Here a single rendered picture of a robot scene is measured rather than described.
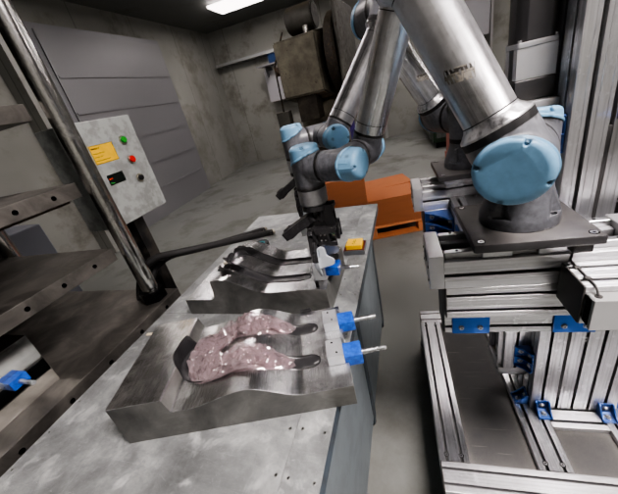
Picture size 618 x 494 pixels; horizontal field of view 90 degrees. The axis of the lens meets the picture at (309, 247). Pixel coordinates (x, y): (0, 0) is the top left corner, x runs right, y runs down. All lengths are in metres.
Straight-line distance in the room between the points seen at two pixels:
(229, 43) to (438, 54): 8.76
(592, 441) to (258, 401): 1.12
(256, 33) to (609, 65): 8.39
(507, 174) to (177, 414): 0.75
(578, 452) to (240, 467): 1.08
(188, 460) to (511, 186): 0.77
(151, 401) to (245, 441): 0.20
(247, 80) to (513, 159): 8.67
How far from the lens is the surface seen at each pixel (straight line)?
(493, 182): 0.59
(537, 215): 0.76
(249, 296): 0.99
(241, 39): 9.13
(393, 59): 0.78
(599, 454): 1.47
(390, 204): 3.01
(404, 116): 8.47
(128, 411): 0.80
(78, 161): 1.27
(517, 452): 1.39
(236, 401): 0.71
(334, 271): 0.90
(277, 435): 0.72
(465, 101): 0.60
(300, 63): 4.24
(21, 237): 3.09
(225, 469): 0.73
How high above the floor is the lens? 1.38
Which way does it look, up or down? 26 degrees down
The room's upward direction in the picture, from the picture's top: 14 degrees counter-clockwise
